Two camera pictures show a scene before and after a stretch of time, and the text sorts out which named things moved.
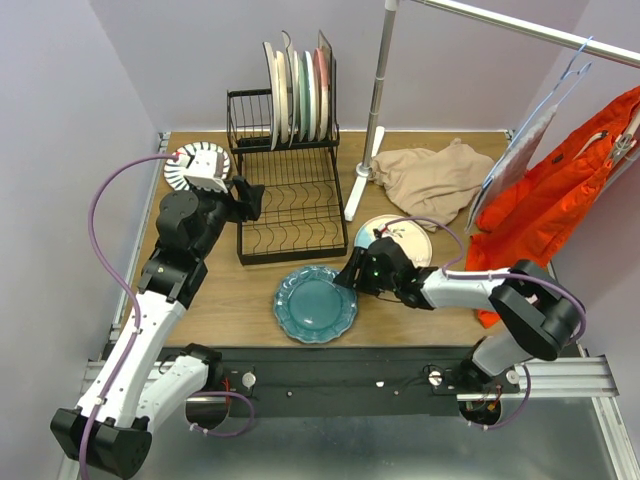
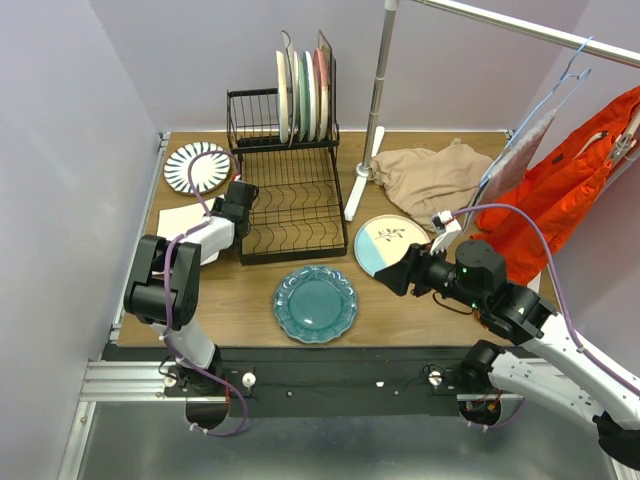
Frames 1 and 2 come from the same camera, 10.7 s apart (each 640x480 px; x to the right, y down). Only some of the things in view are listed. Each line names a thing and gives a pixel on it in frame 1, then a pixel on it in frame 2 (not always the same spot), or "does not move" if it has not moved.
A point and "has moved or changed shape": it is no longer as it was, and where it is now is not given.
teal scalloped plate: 311,307 does not move
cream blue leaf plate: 409,235 does not move
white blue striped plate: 175,169 does not move
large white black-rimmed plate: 274,97 has moved or changed shape
